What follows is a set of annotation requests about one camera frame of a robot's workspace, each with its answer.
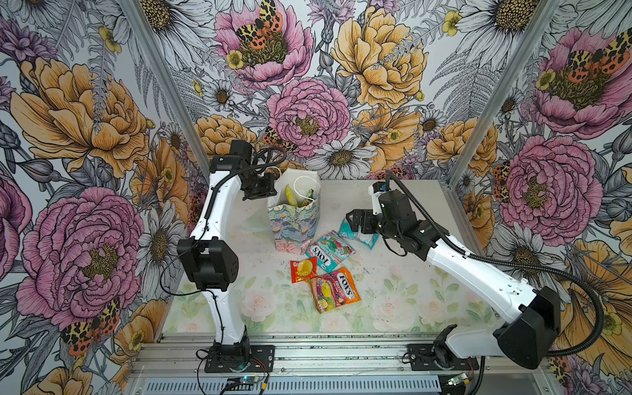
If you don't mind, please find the yellow corn chips packet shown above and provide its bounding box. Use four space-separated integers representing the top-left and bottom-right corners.
285 185 299 207

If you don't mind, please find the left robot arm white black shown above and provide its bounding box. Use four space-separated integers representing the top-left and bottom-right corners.
177 140 287 366

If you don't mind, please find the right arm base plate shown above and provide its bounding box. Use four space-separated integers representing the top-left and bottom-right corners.
401 343 479 371

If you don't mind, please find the small red lemon sachet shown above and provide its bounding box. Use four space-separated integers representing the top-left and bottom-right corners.
291 257 318 283

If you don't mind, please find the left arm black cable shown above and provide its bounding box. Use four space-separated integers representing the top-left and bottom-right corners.
159 145 288 347

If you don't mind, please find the corner aluminium post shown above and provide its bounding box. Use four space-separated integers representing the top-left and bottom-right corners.
447 0 561 189
121 1 210 182

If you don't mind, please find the green yellow Fox's packet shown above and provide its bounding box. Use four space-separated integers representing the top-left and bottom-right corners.
301 189 315 207

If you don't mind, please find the aluminium mounting rail frame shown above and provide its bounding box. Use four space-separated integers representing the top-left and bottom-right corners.
125 333 551 381

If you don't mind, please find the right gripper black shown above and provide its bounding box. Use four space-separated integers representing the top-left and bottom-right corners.
346 208 402 241

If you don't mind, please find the floral paper gift bag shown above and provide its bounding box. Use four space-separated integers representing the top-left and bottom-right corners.
267 169 321 254

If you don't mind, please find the green red Fox's packet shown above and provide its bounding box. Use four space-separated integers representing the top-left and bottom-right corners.
305 230 356 273

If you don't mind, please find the left corner aluminium post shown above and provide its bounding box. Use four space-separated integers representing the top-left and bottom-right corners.
121 1 210 182

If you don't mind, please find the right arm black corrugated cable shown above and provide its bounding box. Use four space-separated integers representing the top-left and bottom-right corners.
384 171 606 359

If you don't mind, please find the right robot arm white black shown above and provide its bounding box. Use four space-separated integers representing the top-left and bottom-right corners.
346 182 561 370

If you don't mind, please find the white vented cable duct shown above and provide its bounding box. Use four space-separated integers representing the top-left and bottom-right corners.
133 375 441 394

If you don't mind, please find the teal Fox's candy packet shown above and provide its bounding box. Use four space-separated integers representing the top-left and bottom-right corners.
337 219 379 250

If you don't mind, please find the right corner aluminium post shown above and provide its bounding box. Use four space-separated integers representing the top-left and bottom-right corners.
447 0 561 189

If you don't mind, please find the orange fruit Fox's packet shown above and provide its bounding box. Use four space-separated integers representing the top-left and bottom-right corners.
309 268 361 314

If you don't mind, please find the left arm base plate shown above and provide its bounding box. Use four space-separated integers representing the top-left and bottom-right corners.
203 345 276 374

